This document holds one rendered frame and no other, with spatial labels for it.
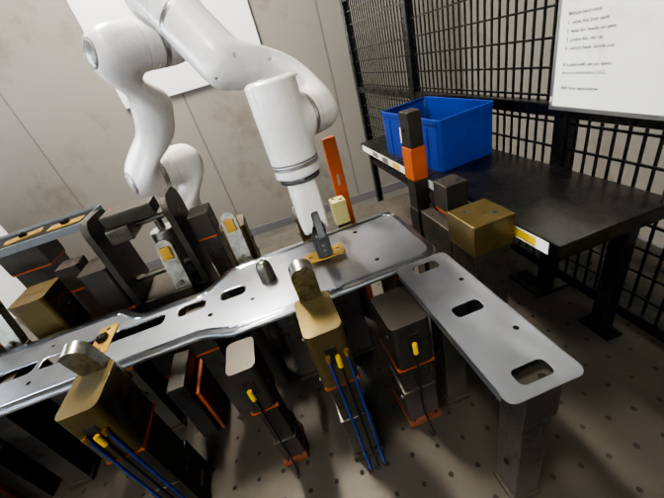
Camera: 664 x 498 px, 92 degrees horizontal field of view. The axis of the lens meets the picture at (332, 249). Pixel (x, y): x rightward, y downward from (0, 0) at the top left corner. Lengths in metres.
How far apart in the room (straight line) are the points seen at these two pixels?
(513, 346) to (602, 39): 0.54
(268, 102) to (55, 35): 2.83
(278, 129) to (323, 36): 2.53
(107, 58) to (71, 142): 2.55
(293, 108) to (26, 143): 3.13
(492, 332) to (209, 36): 0.62
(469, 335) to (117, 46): 0.83
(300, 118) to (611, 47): 0.52
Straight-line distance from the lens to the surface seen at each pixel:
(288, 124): 0.54
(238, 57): 0.64
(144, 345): 0.70
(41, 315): 0.95
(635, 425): 0.82
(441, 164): 0.89
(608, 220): 0.67
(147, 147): 1.05
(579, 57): 0.81
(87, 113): 3.30
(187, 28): 0.67
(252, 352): 0.56
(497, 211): 0.63
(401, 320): 0.54
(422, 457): 0.73
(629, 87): 0.76
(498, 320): 0.51
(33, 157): 3.57
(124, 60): 0.88
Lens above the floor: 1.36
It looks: 31 degrees down
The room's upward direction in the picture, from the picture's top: 17 degrees counter-clockwise
